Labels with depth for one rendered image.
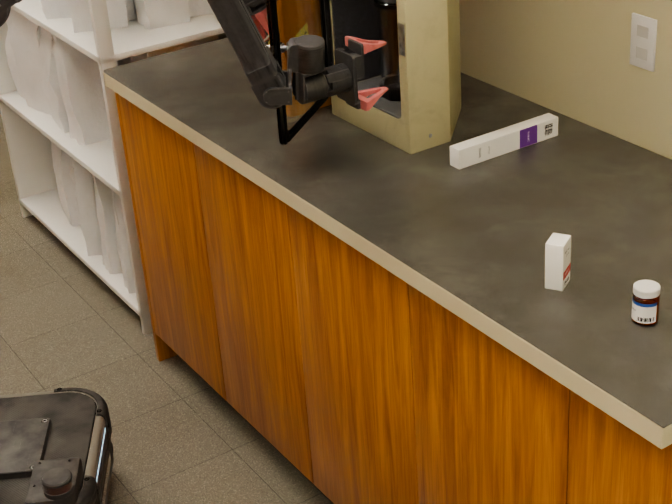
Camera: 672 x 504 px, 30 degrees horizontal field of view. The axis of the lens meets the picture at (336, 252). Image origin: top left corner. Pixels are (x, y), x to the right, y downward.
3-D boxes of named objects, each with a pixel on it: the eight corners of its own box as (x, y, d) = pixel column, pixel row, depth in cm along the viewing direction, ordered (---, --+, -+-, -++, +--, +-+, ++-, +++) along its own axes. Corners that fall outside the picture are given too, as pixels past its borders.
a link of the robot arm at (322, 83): (287, 98, 245) (303, 110, 241) (287, 66, 241) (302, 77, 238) (317, 90, 248) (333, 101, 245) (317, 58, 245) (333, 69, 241)
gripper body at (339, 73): (360, 54, 243) (328, 63, 240) (362, 103, 248) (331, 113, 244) (341, 46, 248) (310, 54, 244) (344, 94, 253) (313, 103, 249)
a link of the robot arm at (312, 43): (262, 85, 248) (263, 105, 240) (260, 31, 241) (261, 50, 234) (322, 84, 248) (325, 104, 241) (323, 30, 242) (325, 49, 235)
